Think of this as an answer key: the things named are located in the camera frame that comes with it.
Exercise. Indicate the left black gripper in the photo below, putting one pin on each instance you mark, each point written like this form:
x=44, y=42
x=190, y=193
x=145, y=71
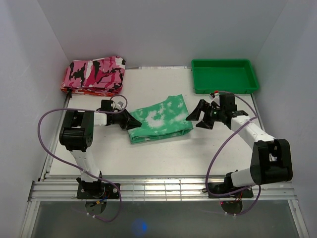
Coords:
x=129, y=122

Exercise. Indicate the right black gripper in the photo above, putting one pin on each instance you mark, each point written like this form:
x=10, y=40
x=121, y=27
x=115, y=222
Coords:
x=202, y=105

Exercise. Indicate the green tie-dye trousers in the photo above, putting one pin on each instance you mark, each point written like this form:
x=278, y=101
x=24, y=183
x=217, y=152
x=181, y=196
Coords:
x=164, y=120

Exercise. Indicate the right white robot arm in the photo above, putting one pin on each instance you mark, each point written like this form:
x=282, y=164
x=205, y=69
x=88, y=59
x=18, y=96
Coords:
x=271, y=157

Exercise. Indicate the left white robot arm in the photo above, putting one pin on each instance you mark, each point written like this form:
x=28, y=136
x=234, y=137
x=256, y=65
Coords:
x=77, y=133

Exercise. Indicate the pink camouflage folded trousers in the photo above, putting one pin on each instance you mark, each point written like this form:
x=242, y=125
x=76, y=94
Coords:
x=105, y=73

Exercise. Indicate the orange folded garment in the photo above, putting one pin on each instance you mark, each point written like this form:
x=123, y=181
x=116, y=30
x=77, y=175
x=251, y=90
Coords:
x=92, y=91

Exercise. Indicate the green plastic tray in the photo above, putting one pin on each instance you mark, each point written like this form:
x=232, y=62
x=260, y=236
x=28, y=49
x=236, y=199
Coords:
x=232, y=75

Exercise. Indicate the white paper strip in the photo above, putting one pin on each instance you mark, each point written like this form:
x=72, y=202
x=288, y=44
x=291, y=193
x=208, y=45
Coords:
x=164, y=67

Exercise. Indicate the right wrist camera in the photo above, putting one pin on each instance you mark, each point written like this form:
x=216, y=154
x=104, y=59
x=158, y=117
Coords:
x=214, y=96

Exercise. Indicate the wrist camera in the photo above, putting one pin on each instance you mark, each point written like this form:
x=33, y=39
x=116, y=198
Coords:
x=118, y=105
x=214, y=96

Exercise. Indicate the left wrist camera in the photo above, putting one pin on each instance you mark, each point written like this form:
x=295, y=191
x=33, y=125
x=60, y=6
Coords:
x=118, y=105

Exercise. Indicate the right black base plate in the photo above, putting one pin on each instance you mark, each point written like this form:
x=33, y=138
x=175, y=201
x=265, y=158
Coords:
x=220, y=190

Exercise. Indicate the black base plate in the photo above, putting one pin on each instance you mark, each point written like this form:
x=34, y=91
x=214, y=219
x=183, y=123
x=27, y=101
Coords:
x=108, y=191
x=220, y=190

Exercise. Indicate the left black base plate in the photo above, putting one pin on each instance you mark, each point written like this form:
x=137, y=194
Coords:
x=108, y=191

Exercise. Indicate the aluminium frame rail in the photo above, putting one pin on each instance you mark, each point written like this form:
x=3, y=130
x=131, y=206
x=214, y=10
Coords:
x=174, y=189

